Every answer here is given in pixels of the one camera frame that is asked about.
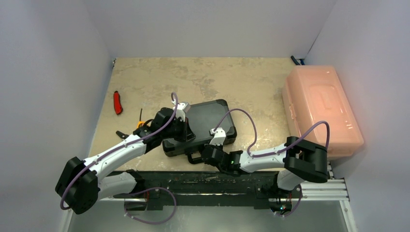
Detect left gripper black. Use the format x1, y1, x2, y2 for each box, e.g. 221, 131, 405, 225
161, 116, 194, 143

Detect black poker set case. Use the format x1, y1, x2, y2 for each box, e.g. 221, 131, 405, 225
162, 99, 229, 164

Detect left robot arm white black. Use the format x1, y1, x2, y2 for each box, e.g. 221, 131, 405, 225
55, 102, 194, 214

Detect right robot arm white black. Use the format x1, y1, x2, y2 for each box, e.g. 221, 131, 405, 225
200, 136, 328, 197

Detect yellow tape measure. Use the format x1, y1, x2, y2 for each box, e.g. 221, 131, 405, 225
137, 108, 145, 128

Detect black pliers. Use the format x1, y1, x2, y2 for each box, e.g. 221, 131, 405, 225
116, 130, 129, 140

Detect pink translucent plastic storage box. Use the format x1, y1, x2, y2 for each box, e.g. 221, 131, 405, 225
282, 65, 364, 160

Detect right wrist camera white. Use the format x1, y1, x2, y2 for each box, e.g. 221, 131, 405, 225
209, 127, 226, 146

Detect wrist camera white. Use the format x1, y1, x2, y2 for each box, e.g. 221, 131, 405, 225
209, 127, 226, 146
174, 102, 190, 122

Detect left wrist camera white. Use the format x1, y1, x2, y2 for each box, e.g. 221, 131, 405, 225
174, 102, 190, 122

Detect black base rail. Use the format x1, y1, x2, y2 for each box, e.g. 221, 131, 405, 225
109, 170, 331, 212

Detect red black handled tool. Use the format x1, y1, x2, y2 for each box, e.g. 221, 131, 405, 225
113, 91, 123, 115

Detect blue clamp at wall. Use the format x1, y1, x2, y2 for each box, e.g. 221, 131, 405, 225
290, 56, 304, 65

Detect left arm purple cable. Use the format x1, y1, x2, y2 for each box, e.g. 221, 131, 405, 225
60, 92, 179, 211

